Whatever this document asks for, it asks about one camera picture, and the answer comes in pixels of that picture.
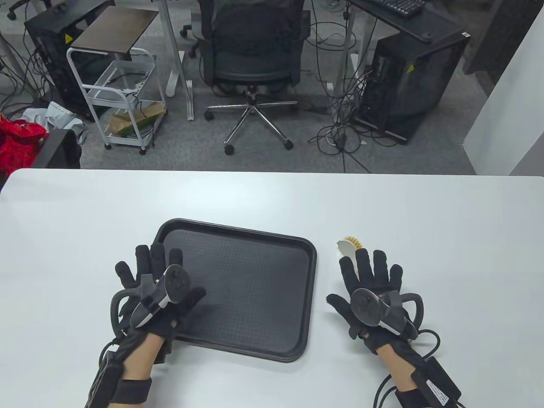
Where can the black mesh office chair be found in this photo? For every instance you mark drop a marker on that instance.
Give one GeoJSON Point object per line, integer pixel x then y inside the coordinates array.
{"type": "Point", "coordinates": [255, 55]}

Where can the black wrist sensor pack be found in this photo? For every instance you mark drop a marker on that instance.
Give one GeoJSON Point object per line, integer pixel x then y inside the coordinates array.
{"type": "Point", "coordinates": [437, 382]}
{"type": "Point", "coordinates": [104, 378]}

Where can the black keyboard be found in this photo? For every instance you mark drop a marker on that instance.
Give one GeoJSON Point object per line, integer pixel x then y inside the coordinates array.
{"type": "Point", "coordinates": [399, 6]}

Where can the white power strip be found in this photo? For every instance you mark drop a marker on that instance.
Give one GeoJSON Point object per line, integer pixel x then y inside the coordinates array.
{"type": "Point", "coordinates": [131, 90]}

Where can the black plastic tray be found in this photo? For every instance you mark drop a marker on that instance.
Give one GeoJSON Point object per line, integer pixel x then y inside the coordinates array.
{"type": "Point", "coordinates": [255, 289]}

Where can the white desk leg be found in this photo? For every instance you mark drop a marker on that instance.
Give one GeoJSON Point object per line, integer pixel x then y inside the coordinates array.
{"type": "Point", "coordinates": [346, 46]}
{"type": "Point", "coordinates": [172, 51]}

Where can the person's right hand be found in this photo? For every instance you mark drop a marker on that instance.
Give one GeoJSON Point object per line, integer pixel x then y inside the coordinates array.
{"type": "Point", "coordinates": [363, 276]}

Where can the black desk top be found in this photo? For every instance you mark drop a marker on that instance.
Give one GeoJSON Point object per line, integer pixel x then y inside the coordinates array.
{"type": "Point", "coordinates": [437, 25]}

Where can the red bag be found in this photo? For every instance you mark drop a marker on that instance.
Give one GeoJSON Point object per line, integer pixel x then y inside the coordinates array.
{"type": "Point", "coordinates": [17, 144]}

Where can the black computer tower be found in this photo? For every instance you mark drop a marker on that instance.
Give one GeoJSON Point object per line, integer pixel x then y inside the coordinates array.
{"type": "Point", "coordinates": [425, 80]}
{"type": "Point", "coordinates": [46, 46]}

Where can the person's left hand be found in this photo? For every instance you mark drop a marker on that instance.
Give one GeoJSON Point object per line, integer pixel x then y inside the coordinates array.
{"type": "Point", "coordinates": [170, 323]}

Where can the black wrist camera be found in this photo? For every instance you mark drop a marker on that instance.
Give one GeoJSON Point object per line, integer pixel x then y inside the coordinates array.
{"type": "Point", "coordinates": [161, 352]}

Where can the brown board table top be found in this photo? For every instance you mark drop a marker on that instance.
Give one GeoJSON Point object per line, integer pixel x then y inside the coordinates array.
{"type": "Point", "coordinates": [114, 29]}

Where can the black chair back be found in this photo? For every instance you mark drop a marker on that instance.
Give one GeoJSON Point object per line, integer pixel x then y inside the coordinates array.
{"type": "Point", "coordinates": [57, 148]}

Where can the white pot brush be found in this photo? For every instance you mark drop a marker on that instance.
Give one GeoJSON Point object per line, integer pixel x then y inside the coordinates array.
{"type": "Point", "coordinates": [346, 248]}

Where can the brown paper bag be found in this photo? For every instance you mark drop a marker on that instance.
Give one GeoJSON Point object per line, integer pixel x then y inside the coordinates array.
{"type": "Point", "coordinates": [123, 123]}

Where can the grey plastic bag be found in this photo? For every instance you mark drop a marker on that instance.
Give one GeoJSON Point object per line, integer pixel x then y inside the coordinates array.
{"type": "Point", "coordinates": [55, 112]}

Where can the black chair wheel base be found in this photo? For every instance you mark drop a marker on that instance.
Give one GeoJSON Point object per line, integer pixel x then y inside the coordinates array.
{"type": "Point", "coordinates": [193, 46]}
{"type": "Point", "coordinates": [17, 8]}

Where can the person's left forearm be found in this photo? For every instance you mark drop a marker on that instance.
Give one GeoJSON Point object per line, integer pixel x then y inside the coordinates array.
{"type": "Point", "coordinates": [138, 361]}

